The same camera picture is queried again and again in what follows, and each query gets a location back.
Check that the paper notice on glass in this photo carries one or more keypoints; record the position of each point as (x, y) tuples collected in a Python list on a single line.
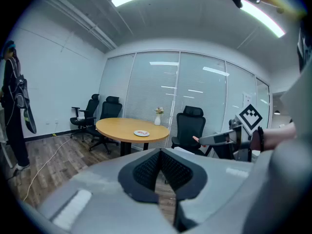
[(247, 100)]

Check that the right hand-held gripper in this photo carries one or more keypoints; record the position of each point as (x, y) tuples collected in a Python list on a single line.
[(249, 118)]

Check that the flower bouquet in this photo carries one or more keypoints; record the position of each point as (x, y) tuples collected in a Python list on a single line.
[(159, 110)]

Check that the white ceiling pipes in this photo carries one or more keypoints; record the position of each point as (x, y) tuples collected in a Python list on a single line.
[(97, 32)]

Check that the person's right forearm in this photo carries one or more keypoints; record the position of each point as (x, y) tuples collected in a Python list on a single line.
[(278, 136)]

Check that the person's black star t-shirt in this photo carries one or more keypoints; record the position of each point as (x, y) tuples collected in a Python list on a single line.
[(303, 55)]

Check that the black wristband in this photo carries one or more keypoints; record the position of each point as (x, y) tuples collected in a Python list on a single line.
[(261, 140)]

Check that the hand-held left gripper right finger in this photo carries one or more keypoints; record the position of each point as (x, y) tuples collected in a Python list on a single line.
[(219, 186)]

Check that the black long bag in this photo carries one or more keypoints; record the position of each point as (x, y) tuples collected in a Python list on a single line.
[(30, 123)]

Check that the round wooden table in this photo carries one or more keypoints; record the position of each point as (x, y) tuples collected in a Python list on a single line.
[(122, 128)]

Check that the white shelf rack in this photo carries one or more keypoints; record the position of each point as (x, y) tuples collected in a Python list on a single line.
[(3, 130)]

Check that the white vase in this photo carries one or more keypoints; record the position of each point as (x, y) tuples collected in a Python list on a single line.
[(157, 121)]

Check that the black mesh office chair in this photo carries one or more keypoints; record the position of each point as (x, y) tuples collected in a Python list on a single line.
[(190, 123), (111, 110), (91, 106)]

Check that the white plate with food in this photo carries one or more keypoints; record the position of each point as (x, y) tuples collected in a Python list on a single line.
[(146, 135)]

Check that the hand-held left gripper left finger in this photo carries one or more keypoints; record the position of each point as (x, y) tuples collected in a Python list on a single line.
[(104, 203)]

